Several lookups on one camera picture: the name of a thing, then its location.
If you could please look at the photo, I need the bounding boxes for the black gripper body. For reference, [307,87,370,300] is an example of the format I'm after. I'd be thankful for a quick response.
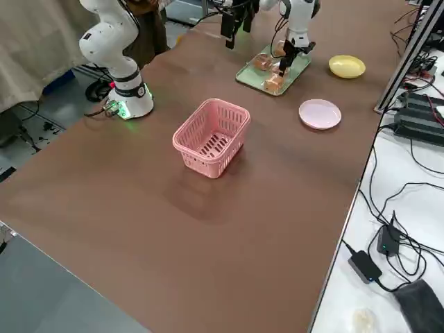
[283,38,302,60]
[225,0,260,16]

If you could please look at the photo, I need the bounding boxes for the dark grey pouch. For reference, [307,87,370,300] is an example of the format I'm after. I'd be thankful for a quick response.
[391,279,444,333]

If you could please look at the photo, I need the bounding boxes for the black power supply box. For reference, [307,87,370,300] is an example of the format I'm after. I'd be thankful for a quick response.
[398,90,444,117]
[393,107,444,146]

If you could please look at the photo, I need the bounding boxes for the white round plate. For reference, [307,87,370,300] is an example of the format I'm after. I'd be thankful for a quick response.
[298,99,343,131]

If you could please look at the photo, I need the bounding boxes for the beige curtain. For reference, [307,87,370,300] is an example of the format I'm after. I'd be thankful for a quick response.
[0,0,105,114]

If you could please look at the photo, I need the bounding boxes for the grey power adapter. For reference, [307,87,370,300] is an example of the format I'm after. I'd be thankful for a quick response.
[348,250,383,285]

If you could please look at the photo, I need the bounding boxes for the blue crate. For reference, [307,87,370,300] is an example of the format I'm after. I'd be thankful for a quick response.
[43,67,76,94]

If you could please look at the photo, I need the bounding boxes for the small pink plastic basket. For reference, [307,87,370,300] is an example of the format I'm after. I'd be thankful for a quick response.
[171,98,251,180]

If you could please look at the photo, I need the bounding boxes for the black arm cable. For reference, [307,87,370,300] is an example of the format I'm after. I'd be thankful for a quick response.
[273,13,291,53]

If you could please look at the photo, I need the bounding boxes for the white crumpled plastic bag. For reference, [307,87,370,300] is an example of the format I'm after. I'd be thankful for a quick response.
[350,307,378,333]

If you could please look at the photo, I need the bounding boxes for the aluminium frame post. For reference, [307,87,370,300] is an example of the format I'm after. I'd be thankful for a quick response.
[373,0,444,114]

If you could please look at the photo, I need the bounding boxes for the orange bread pack clear wrapper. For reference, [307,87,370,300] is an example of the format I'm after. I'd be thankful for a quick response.
[271,40,288,59]
[254,53,272,71]
[264,74,284,94]

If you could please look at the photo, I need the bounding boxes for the yellow round plate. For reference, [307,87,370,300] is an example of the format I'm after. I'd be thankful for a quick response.
[328,54,367,80]

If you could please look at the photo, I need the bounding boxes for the silver base connector box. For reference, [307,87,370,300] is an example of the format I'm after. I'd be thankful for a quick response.
[102,100,121,119]

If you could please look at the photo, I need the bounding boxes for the person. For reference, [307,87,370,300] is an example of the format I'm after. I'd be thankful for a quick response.
[128,0,170,69]

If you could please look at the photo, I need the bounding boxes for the green rectangular tray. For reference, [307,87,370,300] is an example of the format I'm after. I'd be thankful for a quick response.
[235,44,312,97]

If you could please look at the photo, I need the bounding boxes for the white side table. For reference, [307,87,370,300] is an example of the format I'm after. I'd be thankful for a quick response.
[307,48,444,333]

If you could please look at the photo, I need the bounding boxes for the black power adapter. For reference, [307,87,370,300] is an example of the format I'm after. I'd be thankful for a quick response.
[376,223,400,257]

